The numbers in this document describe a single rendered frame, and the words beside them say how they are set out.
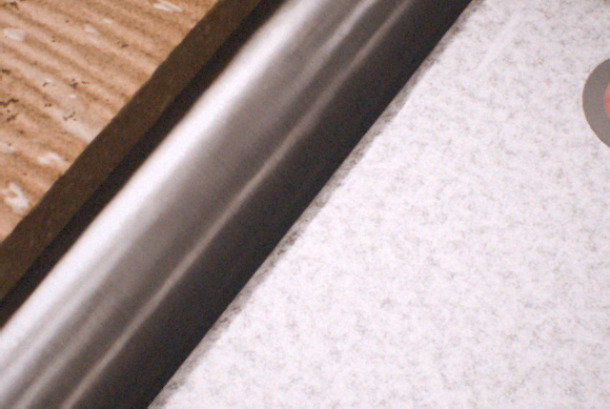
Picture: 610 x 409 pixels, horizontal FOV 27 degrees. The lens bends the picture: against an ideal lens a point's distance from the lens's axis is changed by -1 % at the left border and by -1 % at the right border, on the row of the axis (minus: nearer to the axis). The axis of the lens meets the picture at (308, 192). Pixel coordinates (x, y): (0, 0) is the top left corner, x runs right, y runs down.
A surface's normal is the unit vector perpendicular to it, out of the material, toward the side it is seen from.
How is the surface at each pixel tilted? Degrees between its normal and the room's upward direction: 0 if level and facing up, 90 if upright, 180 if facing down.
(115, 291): 31
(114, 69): 0
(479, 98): 0
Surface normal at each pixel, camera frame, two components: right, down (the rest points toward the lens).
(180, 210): 0.45, -0.24
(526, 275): 0.01, -0.57
